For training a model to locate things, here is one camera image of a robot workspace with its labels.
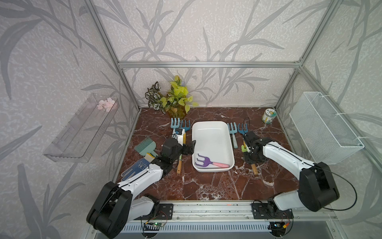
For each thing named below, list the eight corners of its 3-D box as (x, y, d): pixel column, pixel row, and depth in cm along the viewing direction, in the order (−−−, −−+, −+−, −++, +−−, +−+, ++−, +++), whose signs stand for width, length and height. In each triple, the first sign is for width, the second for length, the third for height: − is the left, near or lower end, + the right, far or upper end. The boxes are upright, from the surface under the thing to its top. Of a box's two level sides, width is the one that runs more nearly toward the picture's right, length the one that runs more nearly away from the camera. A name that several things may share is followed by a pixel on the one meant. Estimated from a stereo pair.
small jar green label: (263, 124, 113) (267, 116, 106) (260, 116, 118) (264, 108, 111) (273, 124, 113) (278, 116, 106) (270, 116, 118) (274, 108, 111)
